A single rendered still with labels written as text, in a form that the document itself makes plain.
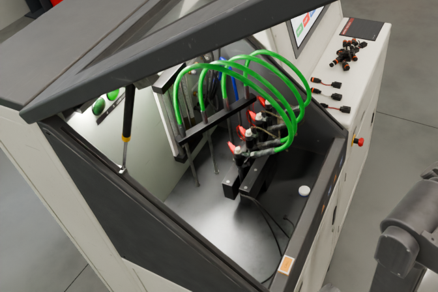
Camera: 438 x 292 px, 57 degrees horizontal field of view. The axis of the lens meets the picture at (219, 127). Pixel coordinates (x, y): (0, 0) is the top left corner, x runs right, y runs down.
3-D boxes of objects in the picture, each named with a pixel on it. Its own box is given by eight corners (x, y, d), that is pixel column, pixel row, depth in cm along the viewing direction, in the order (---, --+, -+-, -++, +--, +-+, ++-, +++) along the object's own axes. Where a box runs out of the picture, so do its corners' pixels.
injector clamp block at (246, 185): (252, 218, 139) (249, 191, 129) (227, 208, 143) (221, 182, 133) (288, 148, 159) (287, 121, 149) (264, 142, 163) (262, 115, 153)
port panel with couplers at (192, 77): (200, 109, 149) (184, 37, 128) (192, 107, 151) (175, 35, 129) (216, 88, 157) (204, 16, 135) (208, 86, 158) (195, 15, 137)
